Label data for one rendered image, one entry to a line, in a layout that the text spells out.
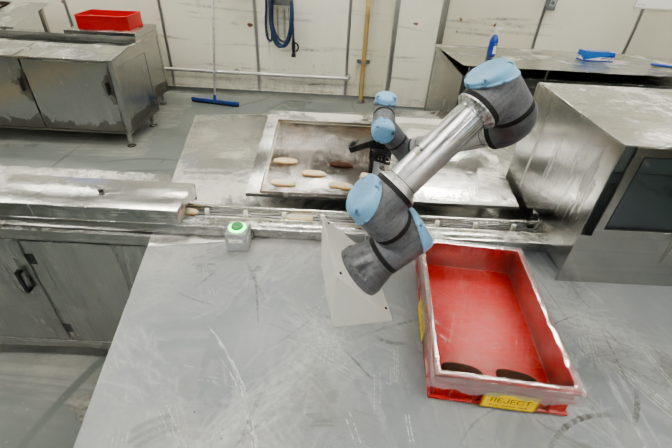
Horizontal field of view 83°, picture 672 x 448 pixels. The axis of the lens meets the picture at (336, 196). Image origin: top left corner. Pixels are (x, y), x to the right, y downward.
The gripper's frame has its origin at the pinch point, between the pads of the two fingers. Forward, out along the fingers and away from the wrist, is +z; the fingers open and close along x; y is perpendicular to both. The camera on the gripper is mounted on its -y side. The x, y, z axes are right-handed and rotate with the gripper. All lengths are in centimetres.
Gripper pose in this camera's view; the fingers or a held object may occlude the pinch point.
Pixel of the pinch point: (369, 173)
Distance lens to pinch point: 152.9
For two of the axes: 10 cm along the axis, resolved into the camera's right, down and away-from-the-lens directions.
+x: 1.9, -6.7, 7.2
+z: -0.4, 7.2, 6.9
